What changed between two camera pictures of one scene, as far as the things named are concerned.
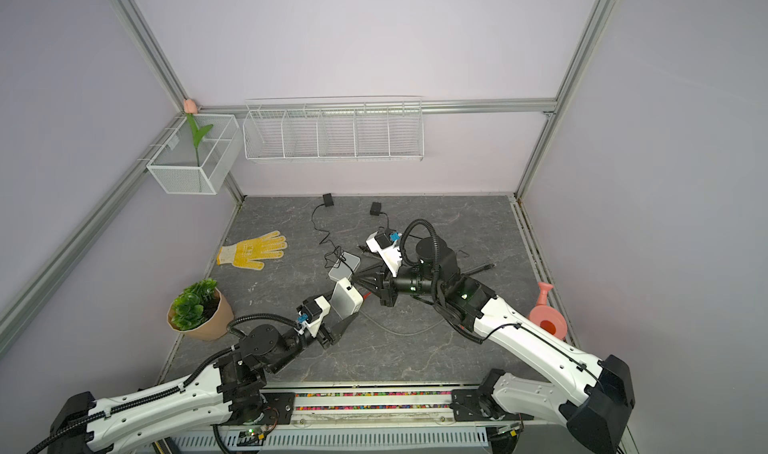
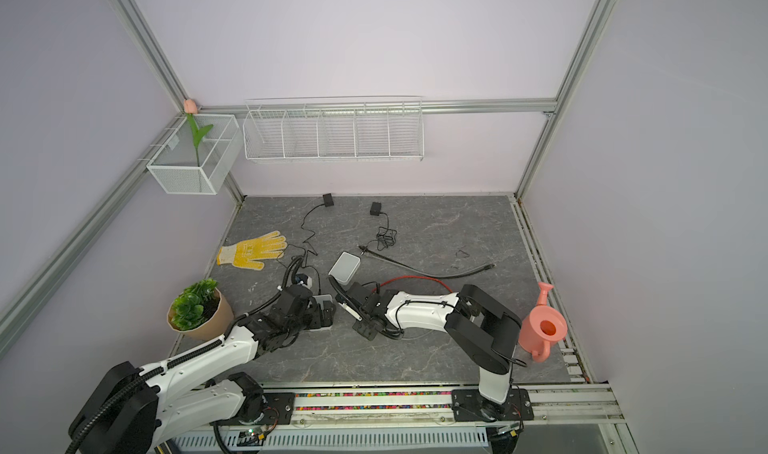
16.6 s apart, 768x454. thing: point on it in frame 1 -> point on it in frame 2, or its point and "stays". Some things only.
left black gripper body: [323, 338] -> [310, 319]
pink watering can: [545, 317] stays
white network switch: [340, 270] stays
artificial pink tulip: [190, 108] stays
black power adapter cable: [328, 201] -> [327, 200]
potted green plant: [201, 311] stays
